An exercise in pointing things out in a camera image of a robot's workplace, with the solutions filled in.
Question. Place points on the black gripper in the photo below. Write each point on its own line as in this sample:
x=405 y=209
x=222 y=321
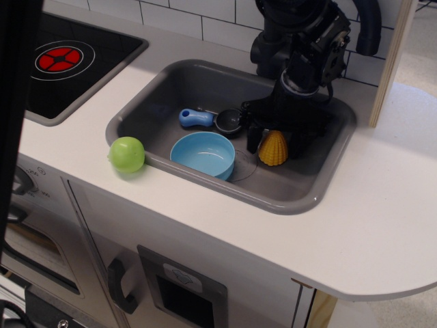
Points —
x=288 y=110

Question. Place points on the yellow toy corn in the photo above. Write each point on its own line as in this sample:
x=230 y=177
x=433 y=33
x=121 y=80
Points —
x=273 y=150

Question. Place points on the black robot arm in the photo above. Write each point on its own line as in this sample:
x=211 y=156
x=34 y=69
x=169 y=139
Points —
x=301 y=48

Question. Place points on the light blue bowl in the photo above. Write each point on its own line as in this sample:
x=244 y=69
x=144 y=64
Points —
x=206 y=152

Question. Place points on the grey sink basin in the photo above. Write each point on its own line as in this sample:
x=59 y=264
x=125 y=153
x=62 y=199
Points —
x=294 y=187

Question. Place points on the dark grey faucet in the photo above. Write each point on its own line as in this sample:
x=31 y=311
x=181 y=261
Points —
x=302 y=41

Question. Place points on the green toy ball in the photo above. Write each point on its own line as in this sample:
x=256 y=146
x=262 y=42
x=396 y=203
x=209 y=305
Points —
x=127 y=155

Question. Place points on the grey ice dispenser panel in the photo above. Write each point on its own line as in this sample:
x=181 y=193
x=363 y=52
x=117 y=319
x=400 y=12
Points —
x=184 y=293

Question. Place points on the black toy stove top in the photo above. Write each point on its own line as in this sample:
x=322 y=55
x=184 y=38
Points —
x=72 y=61

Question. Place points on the grey oven knob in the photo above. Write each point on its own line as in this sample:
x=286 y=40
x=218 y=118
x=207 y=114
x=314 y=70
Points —
x=22 y=183

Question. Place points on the grey oven door window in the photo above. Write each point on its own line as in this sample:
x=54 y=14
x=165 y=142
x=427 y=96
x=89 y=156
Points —
x=31 y=240

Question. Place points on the blue handled black scoop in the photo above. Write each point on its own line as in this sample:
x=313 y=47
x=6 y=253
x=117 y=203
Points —
x=226 y=122

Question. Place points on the wooden side post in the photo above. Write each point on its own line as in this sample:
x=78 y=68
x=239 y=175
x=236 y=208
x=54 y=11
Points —
x=402 y=27

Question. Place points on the black cabinet door handle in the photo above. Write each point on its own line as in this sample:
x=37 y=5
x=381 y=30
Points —
x=115 y=274

